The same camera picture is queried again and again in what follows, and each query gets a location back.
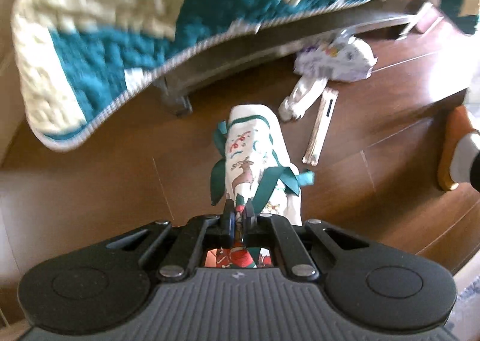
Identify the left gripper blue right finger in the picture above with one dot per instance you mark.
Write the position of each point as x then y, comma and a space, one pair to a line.
248, 219

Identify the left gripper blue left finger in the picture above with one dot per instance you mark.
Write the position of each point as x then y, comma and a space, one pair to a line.
228, 219

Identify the christmas pattern paper bag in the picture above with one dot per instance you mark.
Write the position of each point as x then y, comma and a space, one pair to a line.
255, 166

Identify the orange slipper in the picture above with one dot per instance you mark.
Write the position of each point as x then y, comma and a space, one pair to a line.
459, 162

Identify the crumpled beige paper wrapper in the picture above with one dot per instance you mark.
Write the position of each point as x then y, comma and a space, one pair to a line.
305, 93

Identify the teal cream quilt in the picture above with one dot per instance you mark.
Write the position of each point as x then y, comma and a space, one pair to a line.
81, 60

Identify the white purple snack bag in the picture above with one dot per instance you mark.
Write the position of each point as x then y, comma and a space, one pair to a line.
346, 59

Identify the brown toothpaste box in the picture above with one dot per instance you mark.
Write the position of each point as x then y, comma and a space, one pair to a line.
324, 116

